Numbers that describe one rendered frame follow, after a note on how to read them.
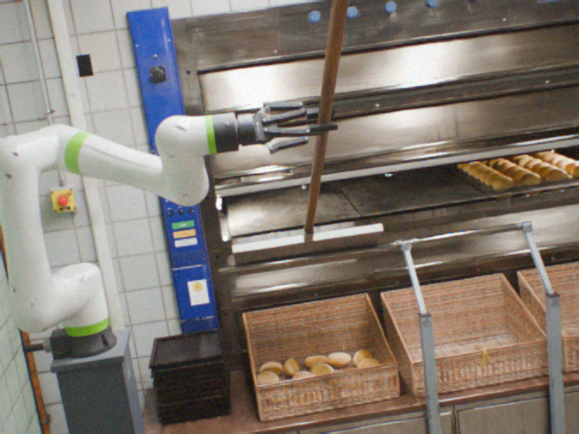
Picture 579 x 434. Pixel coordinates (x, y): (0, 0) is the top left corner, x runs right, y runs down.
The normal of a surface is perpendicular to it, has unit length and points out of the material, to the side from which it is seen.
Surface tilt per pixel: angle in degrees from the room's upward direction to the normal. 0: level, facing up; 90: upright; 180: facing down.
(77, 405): 90
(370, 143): 70
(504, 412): 91
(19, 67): 90
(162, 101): 90
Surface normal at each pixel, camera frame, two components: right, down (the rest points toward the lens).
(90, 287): 0.85, -0.01
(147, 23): 0.10, 0.24
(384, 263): 0.05, -0.11
